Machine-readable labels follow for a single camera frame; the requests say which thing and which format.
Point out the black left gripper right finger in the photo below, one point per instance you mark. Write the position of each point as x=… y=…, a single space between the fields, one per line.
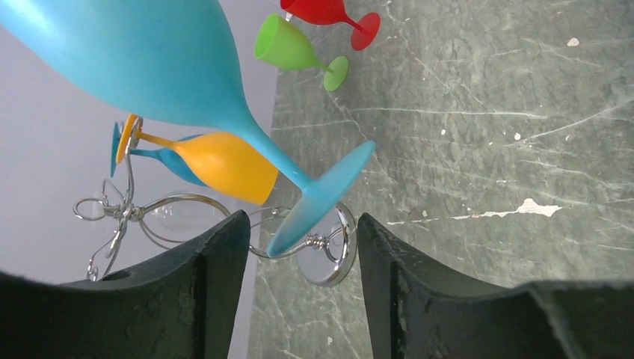
x=417 y=307

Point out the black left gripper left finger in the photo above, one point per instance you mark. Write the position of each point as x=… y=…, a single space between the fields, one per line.
x=179 y=304

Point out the clear wine glass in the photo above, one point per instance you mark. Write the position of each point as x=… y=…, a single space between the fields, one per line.
x=184 y=213

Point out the orange plastic wine glass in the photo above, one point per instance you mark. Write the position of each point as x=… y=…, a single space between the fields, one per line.
x=223 y=161

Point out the blue plastic wine glass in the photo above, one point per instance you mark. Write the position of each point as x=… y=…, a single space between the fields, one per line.
x=170 y=159

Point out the light blue plastic goblet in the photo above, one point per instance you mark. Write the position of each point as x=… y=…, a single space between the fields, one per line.
x=175 y=62

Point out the green plastic wine glass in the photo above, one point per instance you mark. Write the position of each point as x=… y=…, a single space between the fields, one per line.
x=283 y=45

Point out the red plastic wine glass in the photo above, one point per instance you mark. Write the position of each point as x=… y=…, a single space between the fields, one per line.
x=329 y=12

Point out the chrome wire wine glass rack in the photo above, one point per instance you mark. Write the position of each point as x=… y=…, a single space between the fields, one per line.
x=324 y=256

